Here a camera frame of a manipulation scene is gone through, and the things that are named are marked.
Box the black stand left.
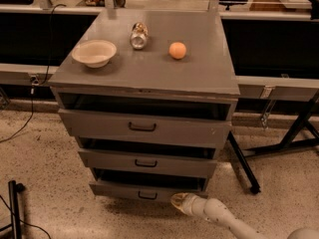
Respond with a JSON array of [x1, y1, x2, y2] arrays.
[[0, 180, 22, 239]]

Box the grey bottom drawer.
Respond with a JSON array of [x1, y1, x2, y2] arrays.
[[90, 169, 208, 202]]

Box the lying metal can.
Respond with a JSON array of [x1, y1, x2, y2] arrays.
[[130, 22, 149, 50]]

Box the grey barrier rail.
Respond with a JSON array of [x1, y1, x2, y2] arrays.
[[0, 9, 319, 101]]

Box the grey middle drawer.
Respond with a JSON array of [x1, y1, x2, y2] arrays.
[[79, 139, 216, 178]]

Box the grey drawer cabinet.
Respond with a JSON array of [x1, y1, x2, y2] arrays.
[[48, 9, 241, 197]]

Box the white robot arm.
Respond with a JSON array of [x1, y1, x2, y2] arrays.
[[170, 192, 268, 239]]

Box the orange fruit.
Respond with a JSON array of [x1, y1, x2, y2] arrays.
[[168, 42, 186, 60]]

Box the black cable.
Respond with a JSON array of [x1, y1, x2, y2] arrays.
[[0, 3, 68, 144]]

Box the white bowl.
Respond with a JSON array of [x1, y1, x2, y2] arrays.
[[72, 40, 117, 68]]

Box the grey top drawer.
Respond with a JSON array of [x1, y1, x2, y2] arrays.
[[59, 95, 231, 148]]

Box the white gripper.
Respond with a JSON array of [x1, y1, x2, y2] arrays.
[[170, 193, 206, 217]]

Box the black metal stand right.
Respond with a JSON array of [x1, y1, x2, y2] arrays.
[[227, 91, 319, 194]]

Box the grey drawer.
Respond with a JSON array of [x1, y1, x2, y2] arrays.
[[79, 139, 216, 178], [90, 169, 208, 202], [59, 95, 231, 148]]

